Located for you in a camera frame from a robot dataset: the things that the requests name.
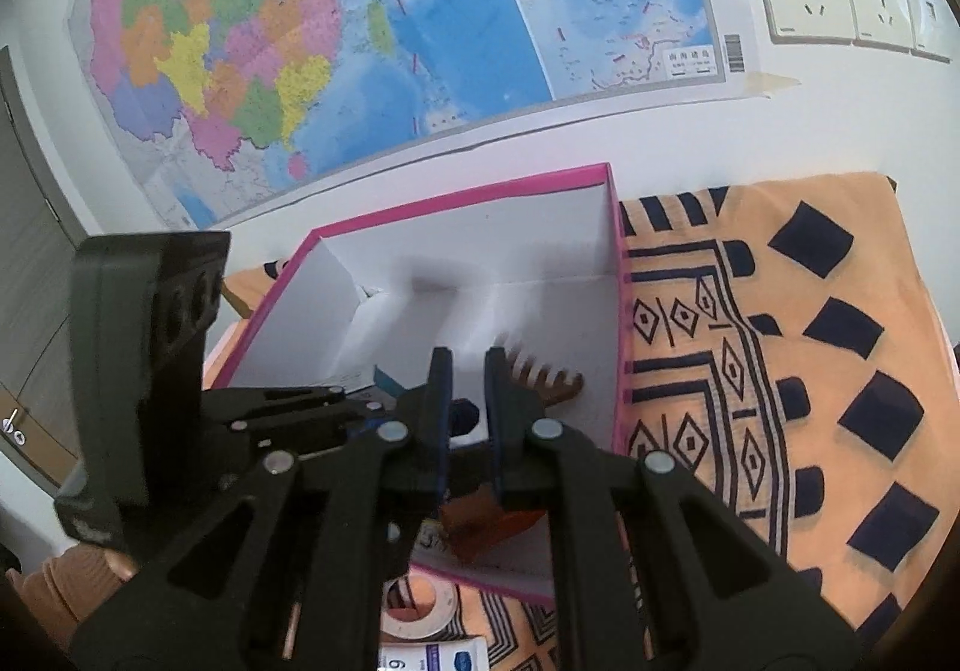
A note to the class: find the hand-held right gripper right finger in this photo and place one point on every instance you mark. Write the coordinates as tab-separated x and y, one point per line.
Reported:
499	401

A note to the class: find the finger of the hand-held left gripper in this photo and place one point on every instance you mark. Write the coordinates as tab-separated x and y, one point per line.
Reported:
300	444
285	405

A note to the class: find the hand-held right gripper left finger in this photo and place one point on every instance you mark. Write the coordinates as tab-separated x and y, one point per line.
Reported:
442	401

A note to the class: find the blue white medicine box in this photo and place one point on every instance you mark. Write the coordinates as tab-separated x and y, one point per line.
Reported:
386	382

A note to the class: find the brown wooden comb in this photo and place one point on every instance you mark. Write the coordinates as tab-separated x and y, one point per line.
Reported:
559	390

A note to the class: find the red orange object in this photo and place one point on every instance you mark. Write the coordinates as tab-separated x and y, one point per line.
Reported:
480	525

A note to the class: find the pink cardboard box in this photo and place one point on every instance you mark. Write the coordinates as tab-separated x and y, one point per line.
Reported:
525	251

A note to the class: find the brown wooden board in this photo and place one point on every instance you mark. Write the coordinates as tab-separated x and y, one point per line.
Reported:
236	300

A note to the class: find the grey door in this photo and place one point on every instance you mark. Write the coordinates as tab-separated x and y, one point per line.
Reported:
30	266

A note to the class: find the beige tape roll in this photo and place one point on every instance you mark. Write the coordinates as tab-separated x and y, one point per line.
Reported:
446	603

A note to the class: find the white box with blue print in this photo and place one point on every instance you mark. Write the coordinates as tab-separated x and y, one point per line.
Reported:
442	657

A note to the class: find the orange patterned cloth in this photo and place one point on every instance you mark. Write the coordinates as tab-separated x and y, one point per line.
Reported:
825	416

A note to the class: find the masking tape strip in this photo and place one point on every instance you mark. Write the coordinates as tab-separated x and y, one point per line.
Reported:
772	84

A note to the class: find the colourful wall map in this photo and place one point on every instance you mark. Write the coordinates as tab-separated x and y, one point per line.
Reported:
450	3

